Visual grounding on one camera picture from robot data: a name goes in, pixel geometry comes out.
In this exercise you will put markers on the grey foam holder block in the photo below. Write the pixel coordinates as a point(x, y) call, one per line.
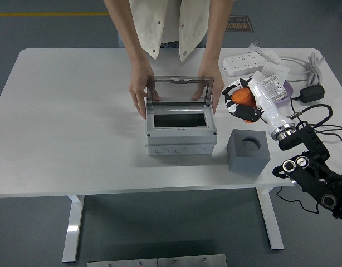
point(243, 164)

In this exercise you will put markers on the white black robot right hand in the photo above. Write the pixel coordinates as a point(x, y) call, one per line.
point(267, 107)

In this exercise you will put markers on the orange cylindrical battery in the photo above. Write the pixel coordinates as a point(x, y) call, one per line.
point(240, 96)

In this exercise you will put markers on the grey metal plate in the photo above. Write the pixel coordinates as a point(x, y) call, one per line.
point(191, 261)
point(121, 263)

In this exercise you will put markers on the white table leg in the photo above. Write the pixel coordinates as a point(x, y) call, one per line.
point(73, 222)
point(271, 222)

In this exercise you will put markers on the person's left forearm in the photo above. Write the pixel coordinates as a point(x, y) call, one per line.
point(215, 39)

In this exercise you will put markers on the person's left hand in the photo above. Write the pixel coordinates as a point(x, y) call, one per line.
point(217, 86)

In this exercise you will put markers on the black power adapter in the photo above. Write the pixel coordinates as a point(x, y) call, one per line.
point(311, 94)

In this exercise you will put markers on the person's right forearm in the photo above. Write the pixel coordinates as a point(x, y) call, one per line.
point(129, 36)

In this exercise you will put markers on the plain white packet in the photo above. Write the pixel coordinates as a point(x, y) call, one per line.
point(256, 75)

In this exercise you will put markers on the black floor sign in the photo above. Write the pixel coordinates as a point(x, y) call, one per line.
point(240, 25)

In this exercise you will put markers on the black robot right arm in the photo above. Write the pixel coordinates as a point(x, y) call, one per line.
point(307, 169)

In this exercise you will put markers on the person's right hand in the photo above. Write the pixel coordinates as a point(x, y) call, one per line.
point(139, 89)

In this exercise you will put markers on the smoky transparent box lid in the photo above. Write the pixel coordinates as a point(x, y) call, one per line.
point(180, 78)

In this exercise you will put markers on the white power plug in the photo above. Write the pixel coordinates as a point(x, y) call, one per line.
point(255, 46)

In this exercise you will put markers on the person's torso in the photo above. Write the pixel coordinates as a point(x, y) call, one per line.
point(171, 19)

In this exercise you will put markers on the white power strip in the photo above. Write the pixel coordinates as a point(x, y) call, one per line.
point(243, 65)

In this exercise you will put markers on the square white packet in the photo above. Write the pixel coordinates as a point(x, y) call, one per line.
point(276, 69)

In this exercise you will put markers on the grey junction box base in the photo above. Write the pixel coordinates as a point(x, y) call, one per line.
point(182, 151)

